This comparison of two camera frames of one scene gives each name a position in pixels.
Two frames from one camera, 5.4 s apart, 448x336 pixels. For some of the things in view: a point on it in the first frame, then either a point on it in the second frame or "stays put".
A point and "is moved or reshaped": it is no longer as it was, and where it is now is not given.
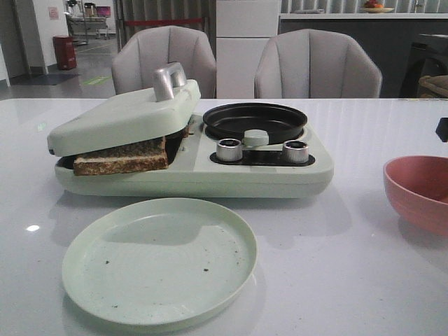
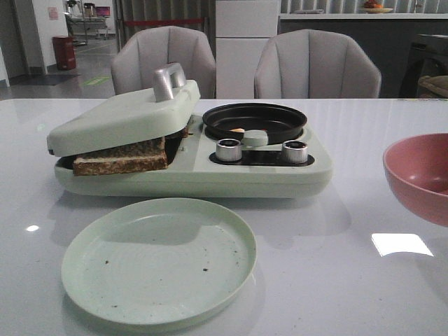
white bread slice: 145,156 stays put
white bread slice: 186,131 stays put
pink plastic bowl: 417,185 is moved or reshaped
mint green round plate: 161,262 stays put
